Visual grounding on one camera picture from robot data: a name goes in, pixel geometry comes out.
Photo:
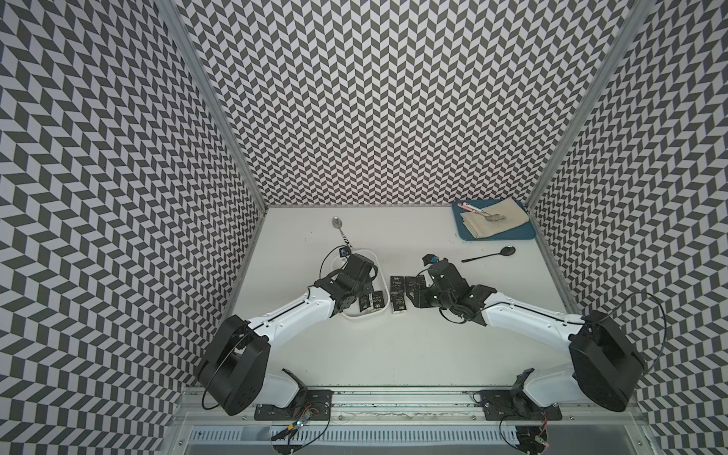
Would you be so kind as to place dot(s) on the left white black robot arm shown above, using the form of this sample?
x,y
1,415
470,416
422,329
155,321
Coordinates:
x,y
233,369

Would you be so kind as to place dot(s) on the beige folded cloth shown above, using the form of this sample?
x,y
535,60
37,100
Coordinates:
x,y
479,228

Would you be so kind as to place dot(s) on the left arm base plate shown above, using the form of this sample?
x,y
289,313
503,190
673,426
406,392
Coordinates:
x,y
317,402

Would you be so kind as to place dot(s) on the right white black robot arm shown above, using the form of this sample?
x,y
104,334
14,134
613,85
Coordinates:
x,y
603,366

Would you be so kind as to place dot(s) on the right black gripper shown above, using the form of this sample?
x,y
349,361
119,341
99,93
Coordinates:
x,y
419,300

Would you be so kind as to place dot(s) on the white plastic storage box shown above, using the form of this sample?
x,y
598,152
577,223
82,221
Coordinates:
x,y
380,283

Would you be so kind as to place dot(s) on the silver spoon patterned handle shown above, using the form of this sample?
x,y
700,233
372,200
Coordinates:
x,y
337,223

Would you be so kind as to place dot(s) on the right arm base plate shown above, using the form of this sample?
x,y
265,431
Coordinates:
x,y
500,404

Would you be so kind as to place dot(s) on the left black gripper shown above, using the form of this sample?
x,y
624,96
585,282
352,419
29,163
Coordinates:
x,y
368,283

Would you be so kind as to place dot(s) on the teal tray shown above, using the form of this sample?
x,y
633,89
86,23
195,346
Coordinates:
x,y
525,232

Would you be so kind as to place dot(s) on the black spoon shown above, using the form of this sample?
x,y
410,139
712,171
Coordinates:
x,y
505,251

